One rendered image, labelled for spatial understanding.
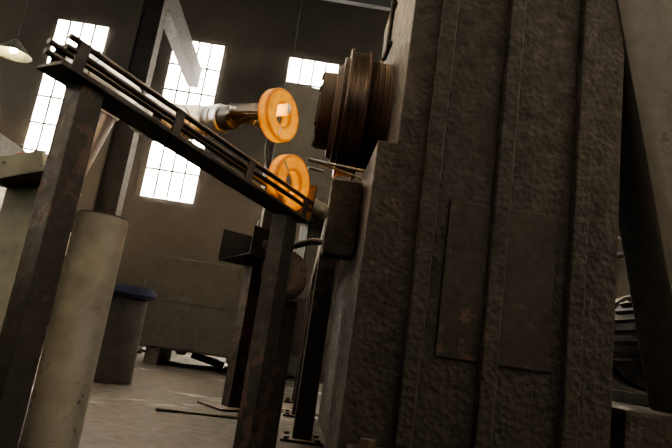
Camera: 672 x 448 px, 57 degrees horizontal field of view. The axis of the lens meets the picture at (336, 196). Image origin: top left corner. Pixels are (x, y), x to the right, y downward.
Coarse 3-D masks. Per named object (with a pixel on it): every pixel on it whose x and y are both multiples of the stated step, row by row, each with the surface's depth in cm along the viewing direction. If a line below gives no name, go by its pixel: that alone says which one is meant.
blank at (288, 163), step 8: (280, 160) 162; (288, 160) 164; (296, 160) 167; (272, 168) 162; (280, 168) 161; (288, 168) 164; (296, 168) 167; (304, 168) 170; (280, 176) 161; (296, 176) 169; (304, 176) 170; (280, 184) 161; (296, 184) 170; (304, 184) 170; (272, 192) 161; (304, 192) 170; (280, 200) 161; (288, 200) 164; (296, 208) 167
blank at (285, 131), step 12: (264, 96) 171; (276, 96) 173; (288, 96) 177; (264, 108) 169; (276, 108) 172; (264, 120) 169; (276, 120) 172; (288, 120) 178; (264, 132) 171; (276, 132) 172; (288, 132) 177
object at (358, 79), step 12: (360, 60) 211; (360, 72) 207; (348, 84) 203; (360, 84) 205; (348, 96) 202; (360, 96) 203; (348, 108) 203; (360, 108) 203; (348, 120) 204; (360, 120) 204; (348, 132) 205; (360, 132) 205; (348, 144) 207; (336, 156) 211; (348, 156) 210
